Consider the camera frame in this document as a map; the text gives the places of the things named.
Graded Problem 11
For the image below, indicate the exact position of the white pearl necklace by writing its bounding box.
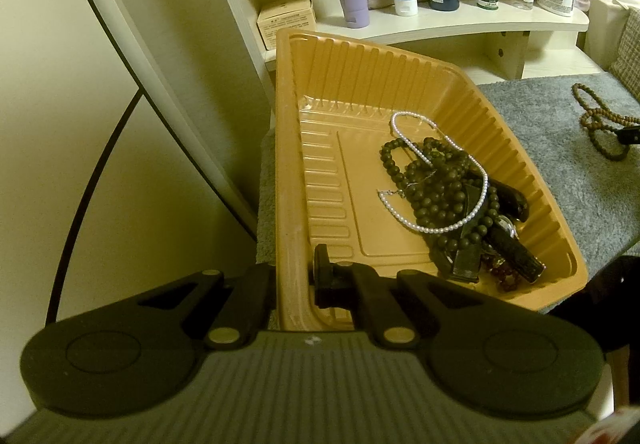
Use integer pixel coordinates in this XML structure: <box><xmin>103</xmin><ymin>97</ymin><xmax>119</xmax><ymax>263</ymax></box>
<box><xmin>378</xmin><ymin>111</ymin><xmax>489</xmax><ymax>233</ymax></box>

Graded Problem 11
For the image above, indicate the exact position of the white wooden shelf unit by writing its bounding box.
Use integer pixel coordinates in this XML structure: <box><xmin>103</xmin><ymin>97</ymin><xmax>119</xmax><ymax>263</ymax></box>
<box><xmin>196</xmin><ymin>0</ymin><xmax>601</xmax><ymax>125</ymax></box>

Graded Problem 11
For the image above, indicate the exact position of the dark clothing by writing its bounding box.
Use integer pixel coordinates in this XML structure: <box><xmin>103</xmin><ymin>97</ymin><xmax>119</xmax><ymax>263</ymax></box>
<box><xmin>545</xmin><ymin>254</ymin><xmax>640</xmax><ymax>425</ymax></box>

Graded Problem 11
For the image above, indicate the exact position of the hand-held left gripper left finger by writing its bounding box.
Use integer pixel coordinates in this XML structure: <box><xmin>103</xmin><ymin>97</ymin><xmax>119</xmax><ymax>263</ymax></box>
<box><xmin>137</xmin><ymin>264</ymin><xmax>279</xmax><ymax>351</ymax></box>

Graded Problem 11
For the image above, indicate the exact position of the beige cardboard box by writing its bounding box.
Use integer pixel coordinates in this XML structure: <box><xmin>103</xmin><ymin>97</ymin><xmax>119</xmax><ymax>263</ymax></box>
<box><xmin>256</xmin><ymin>0</ymin><xmax>317</xmax><ymax>50</ymax></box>

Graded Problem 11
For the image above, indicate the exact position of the black leather strap watch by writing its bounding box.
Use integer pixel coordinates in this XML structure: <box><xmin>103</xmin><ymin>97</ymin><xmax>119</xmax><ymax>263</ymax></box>
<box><xmin>437</xmin><ymin>180</ymin><xmax>530</xmax><ymax>283</ymax></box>

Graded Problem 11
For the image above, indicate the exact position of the brown wooden bead necklace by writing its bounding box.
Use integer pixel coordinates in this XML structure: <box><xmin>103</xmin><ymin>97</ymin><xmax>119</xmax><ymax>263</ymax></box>
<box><xmin>571</xmin><ymin>82</ymin><xmax>640</xmax><ymax>162</ymax></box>

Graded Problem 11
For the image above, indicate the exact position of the orange ribbed plastic tray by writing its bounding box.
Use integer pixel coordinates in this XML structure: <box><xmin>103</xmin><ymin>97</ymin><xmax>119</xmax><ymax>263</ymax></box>
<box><xmin>274</xmin><ymin>28</ymin><xmax>590</xmax><ymax>332</ymax></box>

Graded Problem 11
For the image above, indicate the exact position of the grey fluffy mat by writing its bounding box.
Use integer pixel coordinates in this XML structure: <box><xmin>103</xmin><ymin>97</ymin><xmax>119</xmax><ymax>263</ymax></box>
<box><xmin>255</xmin><ymin>71</ymin><xmax>640</xmax><ymax>319</ymax></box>

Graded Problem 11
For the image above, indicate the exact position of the cream upholstered furniture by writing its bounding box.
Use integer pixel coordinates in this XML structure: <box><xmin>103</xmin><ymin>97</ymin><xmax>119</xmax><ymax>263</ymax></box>
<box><xmin>585</xmin><ymin>0</ymin><xmax>640</xmax><ymax>74</ymax></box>

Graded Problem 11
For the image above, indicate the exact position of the red white printed cloth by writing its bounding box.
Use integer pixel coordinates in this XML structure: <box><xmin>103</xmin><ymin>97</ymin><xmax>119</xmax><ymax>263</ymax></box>
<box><xmin>582</xmin><ymin>406</ymin><xmax>640</xmax><ymax>444</ymax></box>

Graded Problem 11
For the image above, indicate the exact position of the dark green bead necklace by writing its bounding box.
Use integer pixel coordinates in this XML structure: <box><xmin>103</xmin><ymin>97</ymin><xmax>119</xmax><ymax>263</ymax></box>
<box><xmin>381</xmin><ymin>136</ymin><xmax>501</xmax><ymax>269</ymax></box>

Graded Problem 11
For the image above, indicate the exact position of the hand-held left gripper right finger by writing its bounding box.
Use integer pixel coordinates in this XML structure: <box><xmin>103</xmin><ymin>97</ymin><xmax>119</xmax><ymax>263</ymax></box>
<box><xmin>312</xmin><ymin>244</ymin><xmax>482</xmax><ymax>350</ymax></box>

